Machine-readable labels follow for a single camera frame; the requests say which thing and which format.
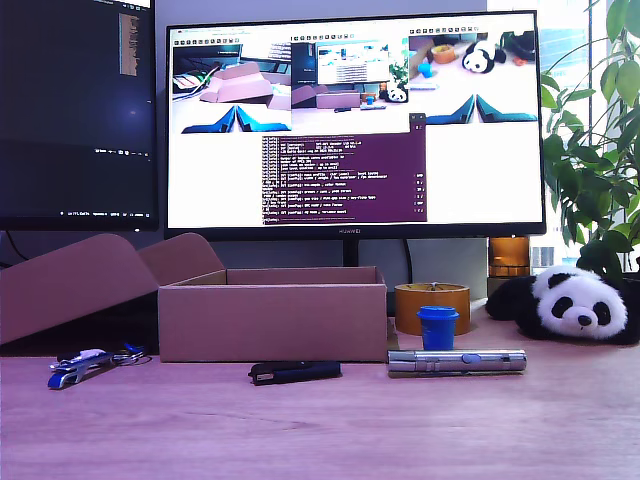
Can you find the open cardboard box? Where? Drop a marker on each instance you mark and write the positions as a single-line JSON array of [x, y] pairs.
[[270, 320]]

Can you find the black monitor stand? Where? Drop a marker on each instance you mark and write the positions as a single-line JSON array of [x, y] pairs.
[[350, 252]]

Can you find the yellow tape roll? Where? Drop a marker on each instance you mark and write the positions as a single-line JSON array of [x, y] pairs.
[[407, 315]]

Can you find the small blue cup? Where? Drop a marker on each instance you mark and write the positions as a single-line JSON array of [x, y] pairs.
[[438, 330]]

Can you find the black Huawei monitor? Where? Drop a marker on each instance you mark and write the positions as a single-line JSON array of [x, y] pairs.
[[475, 175]]

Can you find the silver metal flashlight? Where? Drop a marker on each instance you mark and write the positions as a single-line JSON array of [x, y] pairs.
[[450, 361]]

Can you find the amber glass jar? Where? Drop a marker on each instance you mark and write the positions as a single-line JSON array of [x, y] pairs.
[[509, 257]]

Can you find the panda plush toy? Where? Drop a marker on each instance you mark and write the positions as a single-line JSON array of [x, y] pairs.
[[575, 305]]

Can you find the green leafy plant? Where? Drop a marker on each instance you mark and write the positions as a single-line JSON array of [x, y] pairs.
[[585, 170]]

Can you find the dark computer monitor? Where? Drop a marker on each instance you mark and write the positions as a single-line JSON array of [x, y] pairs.
[[60, 125]]

